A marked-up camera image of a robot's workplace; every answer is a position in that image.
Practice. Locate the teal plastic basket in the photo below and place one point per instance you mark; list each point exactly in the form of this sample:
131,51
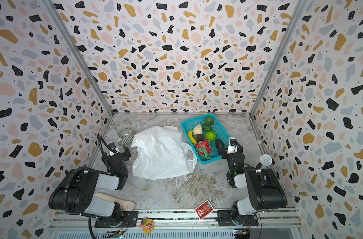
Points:
218,128

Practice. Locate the bright green lime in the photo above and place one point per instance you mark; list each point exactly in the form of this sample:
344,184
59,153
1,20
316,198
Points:
210,136

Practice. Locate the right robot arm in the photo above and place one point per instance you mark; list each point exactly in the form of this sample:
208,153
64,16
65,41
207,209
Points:
264,189

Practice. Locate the aluminium rail frame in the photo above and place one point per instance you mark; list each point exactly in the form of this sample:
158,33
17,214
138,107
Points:
183,224

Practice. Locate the pink yellow flower toy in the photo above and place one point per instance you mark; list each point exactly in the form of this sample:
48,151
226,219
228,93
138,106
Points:
147,225

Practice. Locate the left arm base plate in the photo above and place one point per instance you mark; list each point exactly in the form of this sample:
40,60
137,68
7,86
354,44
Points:
121,220

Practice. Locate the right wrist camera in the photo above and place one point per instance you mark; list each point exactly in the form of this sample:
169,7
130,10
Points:
233,146

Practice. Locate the yellow banana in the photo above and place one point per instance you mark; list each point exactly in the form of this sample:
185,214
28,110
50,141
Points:
192,137

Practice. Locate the red dragon fruit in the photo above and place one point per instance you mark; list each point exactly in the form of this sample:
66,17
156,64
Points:
203,149

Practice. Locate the dark brown fruit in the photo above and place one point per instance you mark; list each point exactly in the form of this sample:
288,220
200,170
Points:
200,137

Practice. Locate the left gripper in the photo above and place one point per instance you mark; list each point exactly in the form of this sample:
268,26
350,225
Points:
121,154

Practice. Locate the red card pack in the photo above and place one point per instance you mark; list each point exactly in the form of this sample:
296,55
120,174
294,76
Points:
203,210

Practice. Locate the beige wooden pestle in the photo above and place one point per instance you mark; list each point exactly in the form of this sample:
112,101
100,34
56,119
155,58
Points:
126,205

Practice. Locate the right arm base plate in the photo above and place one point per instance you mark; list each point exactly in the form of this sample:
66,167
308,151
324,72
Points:
226,218

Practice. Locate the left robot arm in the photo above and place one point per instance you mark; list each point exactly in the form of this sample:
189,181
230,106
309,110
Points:
80,193

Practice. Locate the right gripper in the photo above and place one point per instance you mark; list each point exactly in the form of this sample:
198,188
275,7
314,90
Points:
226,152

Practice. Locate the cream cauliflower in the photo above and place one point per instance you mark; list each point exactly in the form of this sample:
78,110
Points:
198,129

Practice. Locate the small green vegetable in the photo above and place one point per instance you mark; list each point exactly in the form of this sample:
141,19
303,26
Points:
207,127

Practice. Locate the dark green avocado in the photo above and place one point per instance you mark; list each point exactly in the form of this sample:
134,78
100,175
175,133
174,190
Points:
209,120

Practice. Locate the white plastic bag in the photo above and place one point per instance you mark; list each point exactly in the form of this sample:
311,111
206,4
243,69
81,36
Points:
162,154

